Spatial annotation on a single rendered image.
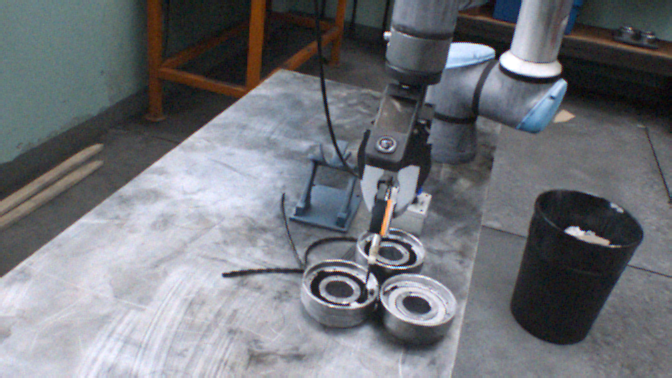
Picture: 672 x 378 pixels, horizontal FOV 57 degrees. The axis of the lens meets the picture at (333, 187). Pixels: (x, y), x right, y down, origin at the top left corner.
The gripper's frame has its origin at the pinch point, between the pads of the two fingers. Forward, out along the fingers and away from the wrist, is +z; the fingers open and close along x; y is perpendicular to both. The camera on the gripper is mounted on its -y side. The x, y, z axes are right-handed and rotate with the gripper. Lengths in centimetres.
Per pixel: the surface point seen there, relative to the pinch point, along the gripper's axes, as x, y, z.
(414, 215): -3.8, 16.7, 9.6
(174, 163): 41.7, 20.4, 13.4
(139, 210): 39.2, 3.6, 13.4
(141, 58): 150, 197, 66
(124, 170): 124, 136, 93
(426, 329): -9.2, -9.7, 10.0
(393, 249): -2.0, 7.5, 11.0
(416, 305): -7.4, -2.9, 12.2
